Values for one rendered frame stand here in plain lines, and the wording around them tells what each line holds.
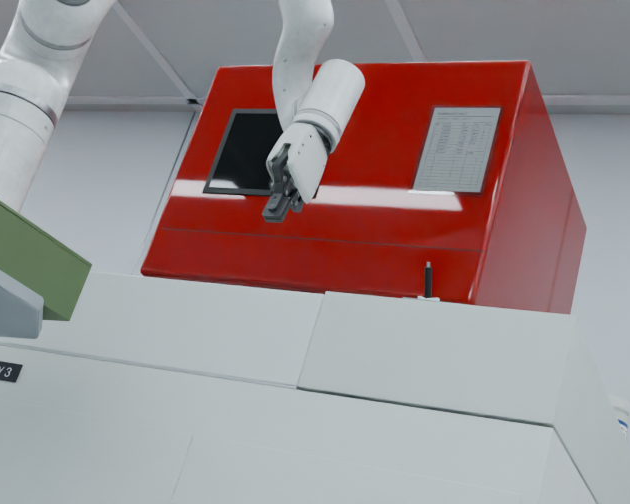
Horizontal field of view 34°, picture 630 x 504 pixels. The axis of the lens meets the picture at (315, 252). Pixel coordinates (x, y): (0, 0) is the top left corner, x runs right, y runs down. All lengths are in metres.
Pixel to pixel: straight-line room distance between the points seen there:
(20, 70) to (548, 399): 0.86
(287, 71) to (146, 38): 2.68
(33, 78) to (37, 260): 0.28
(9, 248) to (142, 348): 0.28
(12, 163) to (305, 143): 0.46
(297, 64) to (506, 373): 0.75
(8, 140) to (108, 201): 3.35
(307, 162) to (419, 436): 0.53
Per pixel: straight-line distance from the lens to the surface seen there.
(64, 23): 1.56
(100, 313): 1.61
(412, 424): 1.31
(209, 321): 1.50
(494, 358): 1.31
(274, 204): 1.59
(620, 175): 3.94
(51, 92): 1.55
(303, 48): 1.80
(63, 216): 4.94
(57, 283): 1.43
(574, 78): 3.94
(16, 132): 1.50
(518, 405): 1.28
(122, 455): 1.48
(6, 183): 1.48
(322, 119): 1.67
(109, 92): 5.01
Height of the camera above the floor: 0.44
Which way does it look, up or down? 23 degrees up
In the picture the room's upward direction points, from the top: 17 degrees clockwise
